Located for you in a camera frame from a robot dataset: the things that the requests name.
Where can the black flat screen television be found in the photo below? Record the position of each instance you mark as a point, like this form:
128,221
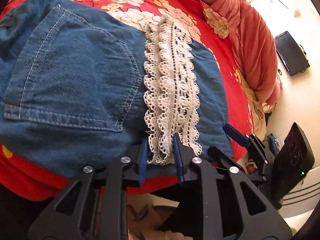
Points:
292,55

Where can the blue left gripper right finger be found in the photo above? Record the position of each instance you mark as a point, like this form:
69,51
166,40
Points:
177,146

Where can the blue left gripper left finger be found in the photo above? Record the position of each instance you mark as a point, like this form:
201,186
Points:
142,160

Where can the salmon pink rolled duvet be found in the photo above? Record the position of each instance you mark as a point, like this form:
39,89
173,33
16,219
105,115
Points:
252,44

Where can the red floral bed blanket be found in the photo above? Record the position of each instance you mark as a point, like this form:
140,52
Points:
192,88

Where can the blue denim pants lace trim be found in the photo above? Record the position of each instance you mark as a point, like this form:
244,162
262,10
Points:
72,85

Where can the beige bed sheet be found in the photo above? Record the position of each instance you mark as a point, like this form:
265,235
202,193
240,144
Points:
257,114

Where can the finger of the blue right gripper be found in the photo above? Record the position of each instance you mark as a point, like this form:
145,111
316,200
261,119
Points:
223,161
234,134

